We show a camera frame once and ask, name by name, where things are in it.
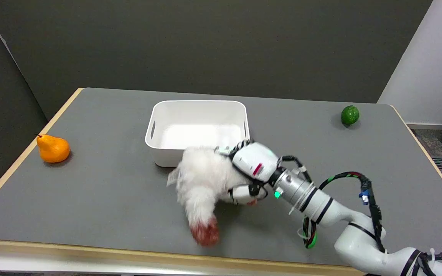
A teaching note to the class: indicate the white fluffy plush toy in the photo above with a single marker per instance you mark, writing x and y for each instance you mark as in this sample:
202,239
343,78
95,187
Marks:
203,184

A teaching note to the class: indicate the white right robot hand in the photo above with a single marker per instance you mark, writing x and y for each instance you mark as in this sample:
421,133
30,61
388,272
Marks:
252,161

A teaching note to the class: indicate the white plastic storage box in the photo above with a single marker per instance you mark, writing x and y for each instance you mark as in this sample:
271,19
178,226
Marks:
198,130

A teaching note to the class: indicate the green toy avocado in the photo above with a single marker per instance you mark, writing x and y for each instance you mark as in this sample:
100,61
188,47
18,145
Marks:
350,115

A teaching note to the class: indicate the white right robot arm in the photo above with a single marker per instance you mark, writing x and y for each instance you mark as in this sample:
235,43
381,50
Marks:
336,216

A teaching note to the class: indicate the orange toy pear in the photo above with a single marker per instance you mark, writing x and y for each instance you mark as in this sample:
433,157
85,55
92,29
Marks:
53,148

